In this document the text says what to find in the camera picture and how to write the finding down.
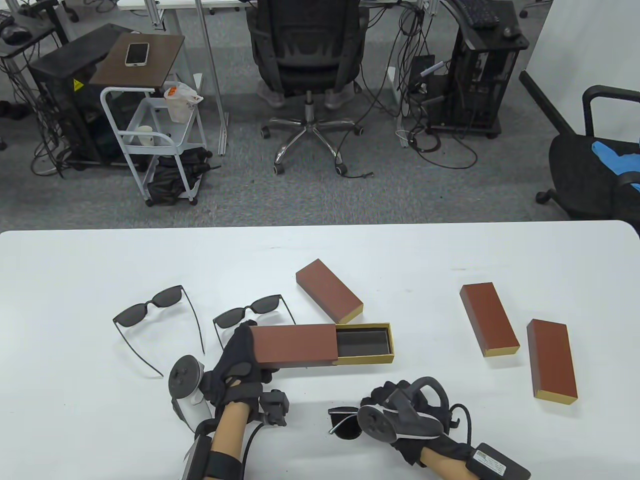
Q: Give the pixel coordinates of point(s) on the black computer case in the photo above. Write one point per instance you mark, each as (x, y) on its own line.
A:
(65, 105)

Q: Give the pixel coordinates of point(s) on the black bag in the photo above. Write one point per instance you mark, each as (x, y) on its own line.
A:
(167, 182)

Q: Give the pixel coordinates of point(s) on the person's right hand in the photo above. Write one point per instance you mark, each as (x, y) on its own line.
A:
(430, 445)

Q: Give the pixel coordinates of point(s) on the white plastic bag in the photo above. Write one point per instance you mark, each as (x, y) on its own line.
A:
(177, 107)

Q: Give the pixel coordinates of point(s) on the grey hand controller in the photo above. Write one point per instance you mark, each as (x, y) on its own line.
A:
(375, 422)
(182, 377)

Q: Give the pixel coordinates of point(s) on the black mesh office chair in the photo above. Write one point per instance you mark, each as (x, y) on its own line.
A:
(310, 50)

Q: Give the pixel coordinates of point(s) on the black sunglasses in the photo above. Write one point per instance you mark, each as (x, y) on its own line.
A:
(230, 317)
(347, 430)
(132, 315)

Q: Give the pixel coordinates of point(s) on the white board panel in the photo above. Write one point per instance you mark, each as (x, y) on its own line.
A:
(590, 50)

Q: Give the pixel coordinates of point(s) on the black computer mouse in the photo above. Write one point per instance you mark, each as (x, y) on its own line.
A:
(510, 33)
(15, 33)

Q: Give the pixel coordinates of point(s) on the person's left forearm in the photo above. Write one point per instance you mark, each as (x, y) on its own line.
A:
(230, 425)

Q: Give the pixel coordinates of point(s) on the white smartphone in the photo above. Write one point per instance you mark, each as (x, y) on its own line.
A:
(137, 54)

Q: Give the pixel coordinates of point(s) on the blue cloth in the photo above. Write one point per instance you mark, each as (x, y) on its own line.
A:
(620, 160)

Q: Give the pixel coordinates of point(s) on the black desk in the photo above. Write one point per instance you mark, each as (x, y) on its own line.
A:
(42, 37)

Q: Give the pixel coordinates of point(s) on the black fabric armchair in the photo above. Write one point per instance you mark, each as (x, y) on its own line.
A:
(580, 170)

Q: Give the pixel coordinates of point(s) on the black computer tower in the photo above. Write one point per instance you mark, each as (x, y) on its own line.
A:
(475, 90)

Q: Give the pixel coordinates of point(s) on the brown wooden board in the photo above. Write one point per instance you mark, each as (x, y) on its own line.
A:
(150, 75)

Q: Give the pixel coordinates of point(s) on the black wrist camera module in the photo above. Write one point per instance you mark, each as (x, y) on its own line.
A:
(275, 405)

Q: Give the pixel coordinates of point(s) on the aluminium frame post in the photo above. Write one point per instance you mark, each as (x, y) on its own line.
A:
(212, 75)
(156, 15)

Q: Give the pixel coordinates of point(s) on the person's right forearm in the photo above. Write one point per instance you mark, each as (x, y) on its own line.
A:
(445, 465)

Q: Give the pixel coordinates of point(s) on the black keyboard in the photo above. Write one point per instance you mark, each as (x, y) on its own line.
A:
(477, 12)
(5, 20)

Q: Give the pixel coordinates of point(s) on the white rolling cart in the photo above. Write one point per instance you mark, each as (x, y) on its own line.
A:
(159, 117)

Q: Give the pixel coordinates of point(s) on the brown storage box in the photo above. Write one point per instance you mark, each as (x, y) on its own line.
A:
(552, 357)
(325, 290)
(295, 342)
(487, 317)

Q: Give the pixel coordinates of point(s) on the person's left hand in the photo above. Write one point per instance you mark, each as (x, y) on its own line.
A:
(235, 370)

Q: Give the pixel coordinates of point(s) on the black wrist battery box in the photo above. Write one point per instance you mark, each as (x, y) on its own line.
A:
(495, 462)
(200, 457)

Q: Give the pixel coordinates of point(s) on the white desk leg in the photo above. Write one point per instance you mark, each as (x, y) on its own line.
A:
(393, 82)

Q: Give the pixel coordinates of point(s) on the white desk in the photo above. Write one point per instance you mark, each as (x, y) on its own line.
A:
(175, 4)

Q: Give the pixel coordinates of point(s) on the black power box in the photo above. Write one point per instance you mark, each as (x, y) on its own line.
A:
(422, 67)

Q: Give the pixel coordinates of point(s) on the white paper cup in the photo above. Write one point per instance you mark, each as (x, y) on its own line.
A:
(145, 136)

